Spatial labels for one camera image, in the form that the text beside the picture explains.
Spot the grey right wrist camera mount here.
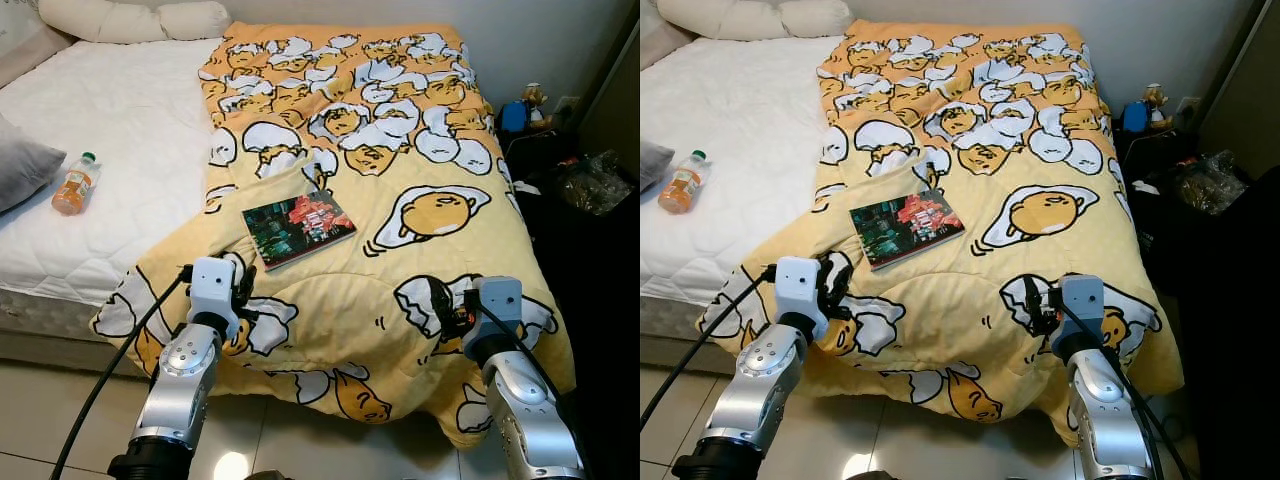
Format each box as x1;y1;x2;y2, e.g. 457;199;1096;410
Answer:
1060;275;1106;346
470;277;524;346

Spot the clear crumpled plastic bag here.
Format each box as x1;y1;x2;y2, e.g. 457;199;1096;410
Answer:
1175;150;1251;214
558;150;633;214

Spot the white quilted mattress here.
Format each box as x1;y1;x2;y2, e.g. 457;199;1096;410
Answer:
640;35;851;339
0;38;226;336

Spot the dark red cover book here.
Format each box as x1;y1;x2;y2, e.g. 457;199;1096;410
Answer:
242;190;358;272
849;188;967;272

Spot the brown wooden door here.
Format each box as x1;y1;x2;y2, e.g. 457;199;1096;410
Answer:
580;10;641;161
1200;0;1280;181

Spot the orange juice plastic bottle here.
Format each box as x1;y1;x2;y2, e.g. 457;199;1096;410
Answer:
657;150;709;215
51;152;99;217

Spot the grey lettered pillow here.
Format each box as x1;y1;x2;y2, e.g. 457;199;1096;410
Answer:
0;115;67;216
640;140;676;193

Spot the yellow egg cartoon blanket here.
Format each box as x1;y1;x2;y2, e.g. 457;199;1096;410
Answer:
92;22;576;449
697;20;1186;448

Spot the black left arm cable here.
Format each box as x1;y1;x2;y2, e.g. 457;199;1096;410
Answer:
640;265;776;426
50;265;193;480

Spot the cream bolster pillow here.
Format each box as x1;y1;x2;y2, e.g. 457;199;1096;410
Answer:
655;0;854;41
38;0;233;45

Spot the black bedside cabinet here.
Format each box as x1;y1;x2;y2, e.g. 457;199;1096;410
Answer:
1115;125;1280;480
500;125;641;480

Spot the brown toy figurine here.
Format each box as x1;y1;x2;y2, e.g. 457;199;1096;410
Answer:
1145;83;1173;129
522;83;549;129

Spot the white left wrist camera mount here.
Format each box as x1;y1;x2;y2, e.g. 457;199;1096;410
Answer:
775;257;829;341
188;257;241;341

